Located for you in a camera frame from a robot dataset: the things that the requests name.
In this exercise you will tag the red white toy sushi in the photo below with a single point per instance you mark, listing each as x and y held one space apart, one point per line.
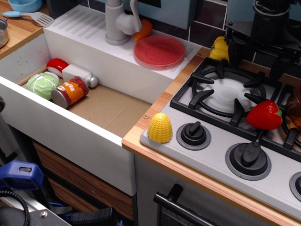
56 66

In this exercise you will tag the blue bowl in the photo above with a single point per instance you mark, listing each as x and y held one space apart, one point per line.
28 6

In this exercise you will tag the silver metal pot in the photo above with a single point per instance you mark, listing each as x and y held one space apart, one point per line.
4 35

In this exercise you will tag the orange toy pepper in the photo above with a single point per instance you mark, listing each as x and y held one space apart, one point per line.
146 30

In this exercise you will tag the yellow toy corn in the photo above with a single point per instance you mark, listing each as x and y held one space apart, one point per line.
160 128

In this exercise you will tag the grey spatula blue handle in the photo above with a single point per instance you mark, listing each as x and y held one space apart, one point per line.
40 18

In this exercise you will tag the blue clamp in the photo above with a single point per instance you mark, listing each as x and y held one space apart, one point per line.
21 175

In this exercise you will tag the orange toy beans can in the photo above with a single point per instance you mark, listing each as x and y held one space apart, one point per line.
69 92

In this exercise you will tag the black oven door handle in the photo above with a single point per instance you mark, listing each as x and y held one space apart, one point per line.
169 203

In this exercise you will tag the grey toy faucet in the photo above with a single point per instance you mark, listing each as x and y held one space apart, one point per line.
119 25

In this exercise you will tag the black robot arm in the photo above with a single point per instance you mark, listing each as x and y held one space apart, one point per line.
264 26

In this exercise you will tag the green toy cabbage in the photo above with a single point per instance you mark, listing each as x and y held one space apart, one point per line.
42 84

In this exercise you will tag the yellow toy bell pepper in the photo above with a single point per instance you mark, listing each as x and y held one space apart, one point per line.
219 49

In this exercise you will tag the black left stove knob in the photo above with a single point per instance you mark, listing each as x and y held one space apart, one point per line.
193 136

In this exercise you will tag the red toy strawberry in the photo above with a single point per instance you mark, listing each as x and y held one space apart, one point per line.
266 116

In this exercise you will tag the black right stove knob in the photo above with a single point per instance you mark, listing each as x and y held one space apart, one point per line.
295 185

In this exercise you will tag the black stove knob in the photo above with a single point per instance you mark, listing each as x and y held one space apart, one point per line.
193 136
248 161
295 185

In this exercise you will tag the black middle stove knob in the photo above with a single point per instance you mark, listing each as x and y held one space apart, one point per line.
248 161

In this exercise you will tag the white toy salt shaker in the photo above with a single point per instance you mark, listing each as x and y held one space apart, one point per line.
73 70

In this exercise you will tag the white toy sink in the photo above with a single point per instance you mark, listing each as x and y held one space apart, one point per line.
89 113

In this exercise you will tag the brown glossy toy pot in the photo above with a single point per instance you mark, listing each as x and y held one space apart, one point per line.
293 108

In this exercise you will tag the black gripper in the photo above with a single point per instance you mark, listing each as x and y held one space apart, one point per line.
284 46

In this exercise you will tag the black burner grate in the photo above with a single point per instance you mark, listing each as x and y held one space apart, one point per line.
223 96

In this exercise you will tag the red plate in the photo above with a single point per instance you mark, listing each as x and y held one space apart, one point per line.
159 50

